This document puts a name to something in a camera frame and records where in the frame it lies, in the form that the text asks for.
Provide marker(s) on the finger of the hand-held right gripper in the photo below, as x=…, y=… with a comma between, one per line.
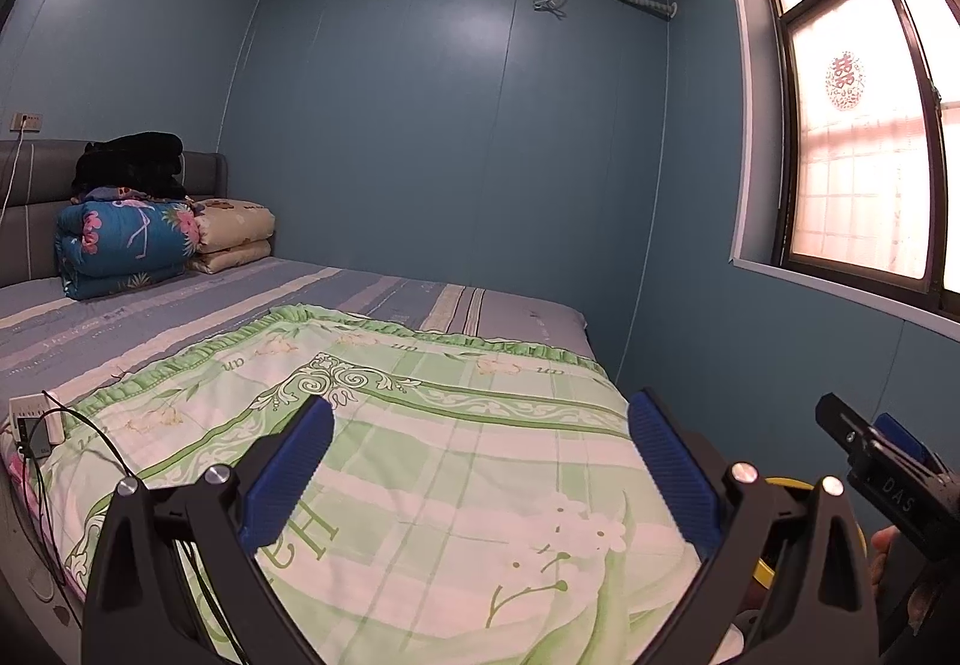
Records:
x=847, y=429
x=904, y=440

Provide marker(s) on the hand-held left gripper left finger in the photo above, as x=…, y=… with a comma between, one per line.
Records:
x=289, y=477

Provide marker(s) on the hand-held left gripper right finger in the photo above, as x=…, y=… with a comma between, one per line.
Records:
x=675, y=477

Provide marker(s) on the yellow rimmed black trash bin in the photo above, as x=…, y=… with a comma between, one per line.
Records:
x=784, y=482

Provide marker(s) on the person's right hand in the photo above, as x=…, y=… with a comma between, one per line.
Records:
x=885, y=549

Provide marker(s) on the green printed blanket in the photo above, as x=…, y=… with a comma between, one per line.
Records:
x=450, y=440

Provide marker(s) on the bed with striped grey sheet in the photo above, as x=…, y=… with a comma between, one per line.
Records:
x=225, y=305

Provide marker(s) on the brown framed window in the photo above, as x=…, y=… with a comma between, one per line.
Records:
x=862, y=185

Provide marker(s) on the beige pillows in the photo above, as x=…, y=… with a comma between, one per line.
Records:
x=232, y=226

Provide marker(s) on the black power adapter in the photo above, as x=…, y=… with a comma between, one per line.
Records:
x=34, y=436

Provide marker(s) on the white power strip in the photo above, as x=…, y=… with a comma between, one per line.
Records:
x=34, y=404

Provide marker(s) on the pink cloth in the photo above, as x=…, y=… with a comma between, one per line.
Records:
x=15, y=477

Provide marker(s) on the blue floral folded quilt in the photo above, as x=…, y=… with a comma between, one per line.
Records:
x=120, y=245

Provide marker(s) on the red window decal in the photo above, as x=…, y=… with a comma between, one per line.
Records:
x=844, y=81

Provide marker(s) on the grey padded headboard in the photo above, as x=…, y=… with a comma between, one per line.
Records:
x=30, y=237

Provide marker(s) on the black clothing pile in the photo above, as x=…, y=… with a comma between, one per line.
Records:
x=127, y=162

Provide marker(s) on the beige wall outlet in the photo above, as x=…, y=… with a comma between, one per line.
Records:
x=26, y=122

